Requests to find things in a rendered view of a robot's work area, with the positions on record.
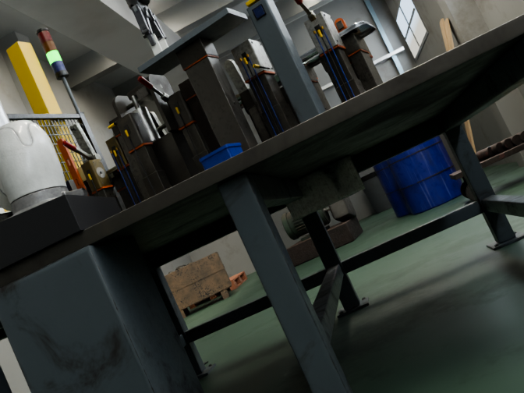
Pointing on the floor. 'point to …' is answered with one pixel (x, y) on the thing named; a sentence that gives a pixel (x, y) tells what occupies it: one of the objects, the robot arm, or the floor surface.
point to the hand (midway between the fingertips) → (161, 48)
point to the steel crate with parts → (198, 281)
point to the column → (95, 326)
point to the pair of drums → (419, 178)
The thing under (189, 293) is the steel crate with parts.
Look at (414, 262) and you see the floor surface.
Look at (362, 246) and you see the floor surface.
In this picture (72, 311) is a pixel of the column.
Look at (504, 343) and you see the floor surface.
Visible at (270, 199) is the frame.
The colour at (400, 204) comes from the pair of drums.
